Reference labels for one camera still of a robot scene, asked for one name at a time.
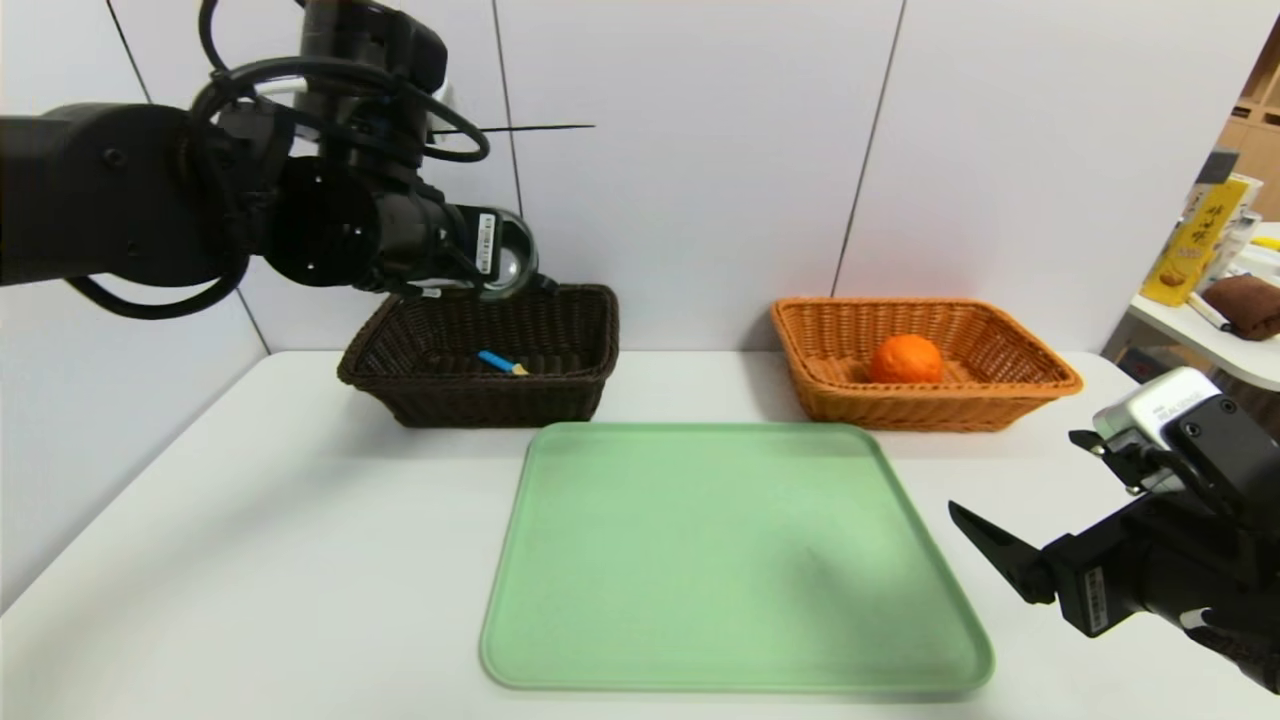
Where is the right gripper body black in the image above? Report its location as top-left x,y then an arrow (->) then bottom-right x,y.
1040,492 -> 1241,639

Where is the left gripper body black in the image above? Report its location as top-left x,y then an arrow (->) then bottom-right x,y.
375,189 -> 504,291

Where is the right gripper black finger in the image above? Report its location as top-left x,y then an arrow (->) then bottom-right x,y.
1068,429 -> 1140,488
947,499 -> 1057,606

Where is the glass cup black holder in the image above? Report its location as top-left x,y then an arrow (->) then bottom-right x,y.
478,208 -> 542,303

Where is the orange fruit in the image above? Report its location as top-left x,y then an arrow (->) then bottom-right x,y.
867,334 -> 945,386

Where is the dark brown wicker basket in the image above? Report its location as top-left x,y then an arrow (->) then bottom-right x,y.
337,284 -> 621,429

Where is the orange wicker basket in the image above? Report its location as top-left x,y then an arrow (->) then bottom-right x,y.
770,297 -> 1084,433

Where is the white side table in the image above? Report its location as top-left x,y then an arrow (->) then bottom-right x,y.
1124,225 -> 1280,394

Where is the white marker pen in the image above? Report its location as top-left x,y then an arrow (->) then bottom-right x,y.
1185,293 -> 1233,334

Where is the brown folded towel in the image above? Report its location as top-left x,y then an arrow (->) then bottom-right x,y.
1200,276 -> 1280,343

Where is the yellow printed carton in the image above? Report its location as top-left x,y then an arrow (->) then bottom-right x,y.
1140,178 -> 1249,308

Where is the light green plastic tray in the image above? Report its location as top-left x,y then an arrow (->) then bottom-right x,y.
480,421 -> 996,693

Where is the wooden shelf unit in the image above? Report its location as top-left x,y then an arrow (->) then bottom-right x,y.
1210,20 -> 1280,223

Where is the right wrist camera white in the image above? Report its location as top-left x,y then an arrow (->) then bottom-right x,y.
1091,365 -> 1225,493

